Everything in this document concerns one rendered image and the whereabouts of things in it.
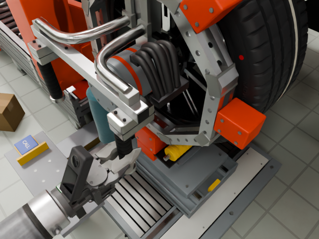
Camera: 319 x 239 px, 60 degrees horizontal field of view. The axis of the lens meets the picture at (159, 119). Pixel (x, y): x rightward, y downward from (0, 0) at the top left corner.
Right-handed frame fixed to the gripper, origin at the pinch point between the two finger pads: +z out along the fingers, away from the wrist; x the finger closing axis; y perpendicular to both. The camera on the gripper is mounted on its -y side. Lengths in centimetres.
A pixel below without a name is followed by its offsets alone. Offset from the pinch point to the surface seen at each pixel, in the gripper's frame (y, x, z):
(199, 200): 66, 7, 28
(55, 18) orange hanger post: -1, -60, 15
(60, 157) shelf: 38, -36, -9
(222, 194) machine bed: 75, 11, 42
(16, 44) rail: 44, -128, 15
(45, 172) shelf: 38, -35, -17
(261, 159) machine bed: 75, 13, 73
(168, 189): 68, -7, 23
